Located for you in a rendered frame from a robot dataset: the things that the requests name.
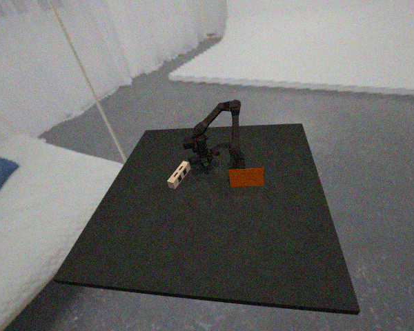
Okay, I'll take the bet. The black two-prong plug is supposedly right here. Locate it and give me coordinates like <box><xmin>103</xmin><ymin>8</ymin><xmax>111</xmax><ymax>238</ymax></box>
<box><xmin>203</xmin><ymin>161</ymin><xmax>210</xmax><ymax>171</ymax></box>

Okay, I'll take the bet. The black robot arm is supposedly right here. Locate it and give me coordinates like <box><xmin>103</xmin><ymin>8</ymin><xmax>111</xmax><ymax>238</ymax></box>
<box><xmin>183</xmin><ymin>99</ymin><xmax>245</xmax><ymax>170</ymax></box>

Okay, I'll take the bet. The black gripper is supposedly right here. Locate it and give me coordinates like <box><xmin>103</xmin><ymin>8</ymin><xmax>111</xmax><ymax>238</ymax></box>
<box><xmin>188</xmin><ymin>146</ymin><xmax>220</xmax><ymax>168</ymax></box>

